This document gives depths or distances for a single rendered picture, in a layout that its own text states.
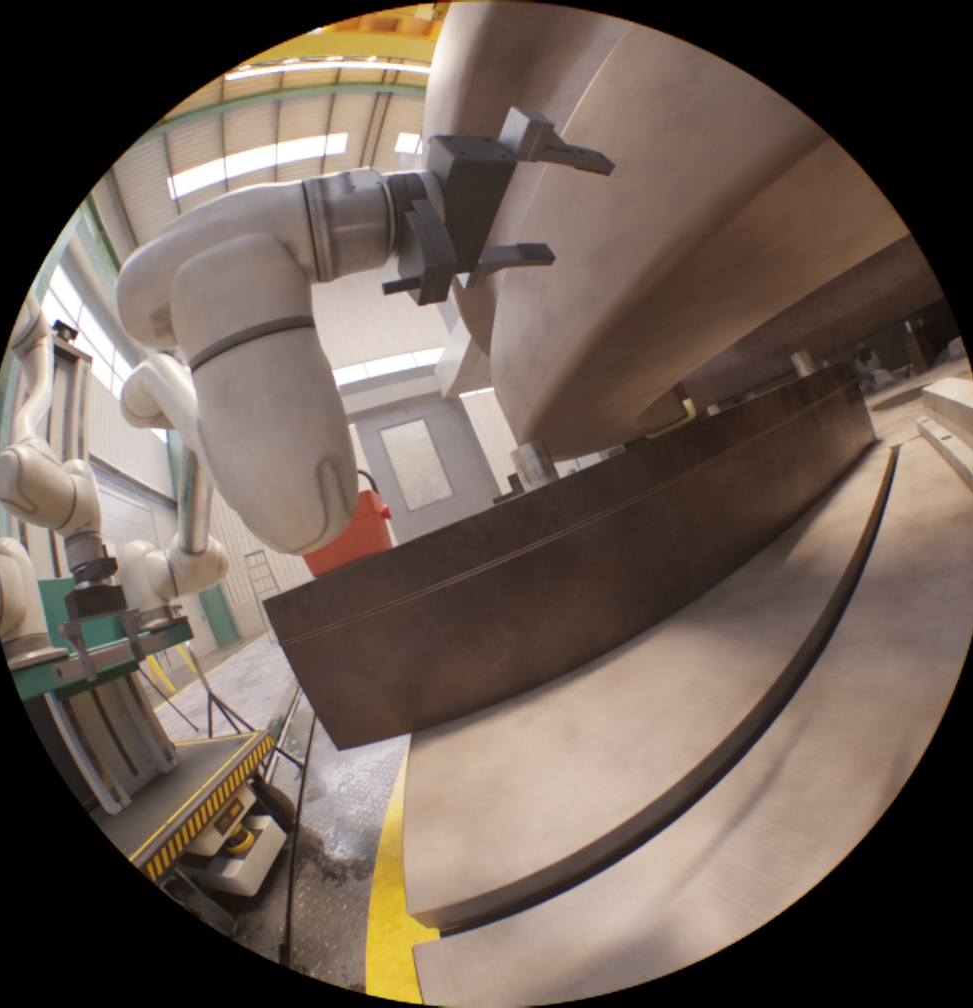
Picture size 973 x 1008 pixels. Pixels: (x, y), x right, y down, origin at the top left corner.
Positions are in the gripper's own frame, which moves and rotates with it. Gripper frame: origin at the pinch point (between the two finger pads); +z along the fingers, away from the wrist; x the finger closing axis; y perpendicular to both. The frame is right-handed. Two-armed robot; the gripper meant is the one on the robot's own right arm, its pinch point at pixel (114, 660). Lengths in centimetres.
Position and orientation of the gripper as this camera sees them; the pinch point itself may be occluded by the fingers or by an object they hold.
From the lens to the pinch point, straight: 78.8
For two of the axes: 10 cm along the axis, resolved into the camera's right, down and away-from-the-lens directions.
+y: -9.2, 3.8, -1.0
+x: 0.8, -0.8, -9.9
